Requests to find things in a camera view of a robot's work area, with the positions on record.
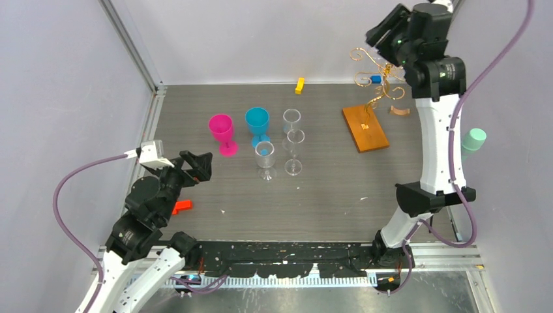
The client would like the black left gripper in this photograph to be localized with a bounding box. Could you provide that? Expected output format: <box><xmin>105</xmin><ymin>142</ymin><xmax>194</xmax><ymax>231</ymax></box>
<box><xmin>149</xmin><ymin>149</ymin><xmax>212</xmax><ymax>222</ymax></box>

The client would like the pink wine glass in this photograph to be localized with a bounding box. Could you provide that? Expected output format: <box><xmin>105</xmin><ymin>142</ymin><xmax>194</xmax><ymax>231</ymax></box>
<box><xmin>208</xmin><ymin>113</ymin><xmax>239</xmax><ymax>157</ymax></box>

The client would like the blue wine glass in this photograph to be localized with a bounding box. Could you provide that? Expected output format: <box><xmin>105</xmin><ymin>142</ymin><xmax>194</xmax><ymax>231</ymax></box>
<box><xmin>245</xmin><ymin>107</ymin><xmax>271</xmax><ymax>148</ymax></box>

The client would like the clear wine glass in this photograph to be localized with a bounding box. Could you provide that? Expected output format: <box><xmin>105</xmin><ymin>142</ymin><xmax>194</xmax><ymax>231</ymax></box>
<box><xmin>282</xmin><ymin>108</ymin><xmax>301</xmax><ymax>134</ymax></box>

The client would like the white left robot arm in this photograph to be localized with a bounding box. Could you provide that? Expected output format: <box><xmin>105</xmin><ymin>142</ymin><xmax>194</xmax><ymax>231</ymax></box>
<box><xmin>77</xmin><ymin>144</ymin><xmax>213</xmax><ymax>312</ymax></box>

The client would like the red toy block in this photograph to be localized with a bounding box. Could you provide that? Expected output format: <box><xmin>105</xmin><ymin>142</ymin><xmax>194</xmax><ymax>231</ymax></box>
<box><xmin>172</xmin><ymin>200</ymin><xmax>193</xmax><ymax>215</ymax></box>

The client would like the small blue cube block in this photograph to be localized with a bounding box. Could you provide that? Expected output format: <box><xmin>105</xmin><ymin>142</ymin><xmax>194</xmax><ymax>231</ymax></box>
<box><xmin>370</xmin><ymin>75</ymin><xmax>382</xmax><ymax>84</ymax></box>

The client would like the curved wooden block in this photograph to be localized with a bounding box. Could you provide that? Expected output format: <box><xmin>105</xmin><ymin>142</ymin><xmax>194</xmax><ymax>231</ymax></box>
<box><xmin>389</xmin><ymin>106</ymin><xmax>411</xmax><ymax>116</ymax></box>

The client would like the yellow toy block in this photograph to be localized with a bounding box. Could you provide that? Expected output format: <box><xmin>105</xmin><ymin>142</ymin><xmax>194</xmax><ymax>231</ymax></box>
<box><xmin>294</xmin><ymin>77</ymin><xmax>305</xmax><ymax>95</ymax></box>

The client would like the mint green microphone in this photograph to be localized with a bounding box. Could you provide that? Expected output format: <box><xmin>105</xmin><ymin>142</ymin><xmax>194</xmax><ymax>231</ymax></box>
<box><xmin>461</xmin><ymin>128</ymin><xmax>487</xmax><ymax>161</ymax></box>

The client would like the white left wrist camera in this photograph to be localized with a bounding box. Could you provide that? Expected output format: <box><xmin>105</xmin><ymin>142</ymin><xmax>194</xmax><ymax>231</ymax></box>
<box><xmin>124</xmin><ymin>140</ymin><xmax>174</xmax><ymax>170</ymax></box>

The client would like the aluminium frame rail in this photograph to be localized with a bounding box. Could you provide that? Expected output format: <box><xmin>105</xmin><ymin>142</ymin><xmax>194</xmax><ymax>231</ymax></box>
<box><xmin>98</xmin><ymin>0</ymin><xmax>167</xmax><ymax>94</ymax></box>

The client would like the gold wire glass rack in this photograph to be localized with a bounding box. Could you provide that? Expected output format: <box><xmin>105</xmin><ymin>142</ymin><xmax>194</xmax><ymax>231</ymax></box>
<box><xmin>342</xmin><ymin>48</ymin><xmax>406</xmax><ymax>153</ymax></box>

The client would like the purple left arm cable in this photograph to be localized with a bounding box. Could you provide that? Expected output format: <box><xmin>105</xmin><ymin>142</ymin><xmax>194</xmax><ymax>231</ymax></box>
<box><xmin>52</xmin><ymin>155</ymin><xmax>128</xmax><ymax>313</ymax></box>

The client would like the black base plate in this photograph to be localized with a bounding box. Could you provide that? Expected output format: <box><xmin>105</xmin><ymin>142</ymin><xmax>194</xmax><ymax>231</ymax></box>
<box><xmin>183</xmin><ymin>241</ymin><xmax>380</xmax><ymax>278</ymax></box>

